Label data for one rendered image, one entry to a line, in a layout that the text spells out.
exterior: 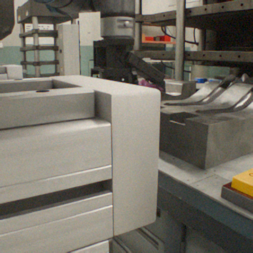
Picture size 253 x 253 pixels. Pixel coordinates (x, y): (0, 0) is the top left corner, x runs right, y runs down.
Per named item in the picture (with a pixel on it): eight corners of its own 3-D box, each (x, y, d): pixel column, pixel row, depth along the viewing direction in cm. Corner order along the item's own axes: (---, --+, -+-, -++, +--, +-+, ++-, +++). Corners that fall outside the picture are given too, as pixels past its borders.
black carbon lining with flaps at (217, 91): (204, 124, 57) (207, 79, 55) (157, 111, 70) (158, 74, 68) (280, 108, 76) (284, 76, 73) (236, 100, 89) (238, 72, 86)
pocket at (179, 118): (185, 136, 54) (186, 118, 53) (168, 130, 59) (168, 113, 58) (200, 132, 57) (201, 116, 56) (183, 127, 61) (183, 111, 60)
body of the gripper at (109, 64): (90, 94, 62) (89, 39, 58) (123, 91, 66) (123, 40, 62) (104, 98, 55) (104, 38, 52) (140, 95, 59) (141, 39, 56)
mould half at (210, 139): (204, 170, 51) (210, 100, 48) (129, 136, 72) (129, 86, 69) (309, 130, 78) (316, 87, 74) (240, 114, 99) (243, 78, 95)
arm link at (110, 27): (124, 21, 61) (143, 17, 54) (124, 41, 63) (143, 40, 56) (94, 20, 58) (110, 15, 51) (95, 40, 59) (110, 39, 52)
